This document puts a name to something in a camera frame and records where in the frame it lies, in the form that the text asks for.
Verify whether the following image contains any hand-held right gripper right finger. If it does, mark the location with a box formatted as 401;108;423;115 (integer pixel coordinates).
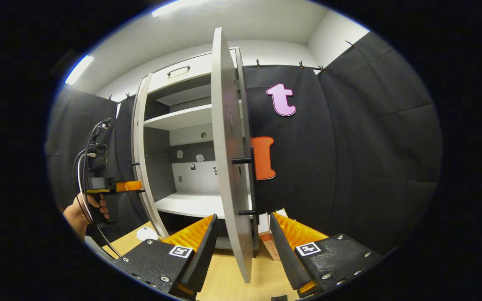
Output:
269;212;385;298

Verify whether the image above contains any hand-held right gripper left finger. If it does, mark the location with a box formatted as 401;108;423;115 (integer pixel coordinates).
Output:
113;214;220;298

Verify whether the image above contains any black door handle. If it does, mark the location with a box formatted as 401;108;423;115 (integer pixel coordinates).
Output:
231;156;259;217
130;161;146;194

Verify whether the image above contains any cabinet door with camera sticker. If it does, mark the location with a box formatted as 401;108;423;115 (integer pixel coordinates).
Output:
131;73;170;239

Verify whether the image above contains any cabinet door with headphones sticker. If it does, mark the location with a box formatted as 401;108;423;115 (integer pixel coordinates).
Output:
211;27;259;284

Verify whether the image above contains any grey double-door shoe cabinet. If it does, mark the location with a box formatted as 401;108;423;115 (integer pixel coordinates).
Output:
131;46;262;251

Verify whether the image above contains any white cabinet shelf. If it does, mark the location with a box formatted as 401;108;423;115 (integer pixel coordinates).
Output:
155;191;252;219
155;85;213;107
144;104;213;131

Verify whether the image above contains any white orange cardboard box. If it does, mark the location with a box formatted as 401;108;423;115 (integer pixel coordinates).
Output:
257;208;287;261

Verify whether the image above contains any black backdrop cloth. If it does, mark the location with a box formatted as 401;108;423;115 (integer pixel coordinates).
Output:
45;90;150;235
241;31;443;256

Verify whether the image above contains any white round object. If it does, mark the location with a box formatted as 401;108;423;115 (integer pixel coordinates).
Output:
136;226;159;242

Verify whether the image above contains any narrow ceiling light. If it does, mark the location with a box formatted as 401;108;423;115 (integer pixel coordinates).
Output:
64;54;95;86

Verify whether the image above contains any wide ceiling light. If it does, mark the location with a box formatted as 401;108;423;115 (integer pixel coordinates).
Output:
152;0;209;18

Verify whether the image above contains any black cable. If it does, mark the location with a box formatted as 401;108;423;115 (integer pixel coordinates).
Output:
72;119;112;218

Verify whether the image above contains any white cable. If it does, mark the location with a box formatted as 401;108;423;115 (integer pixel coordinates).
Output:
77;153;96;223

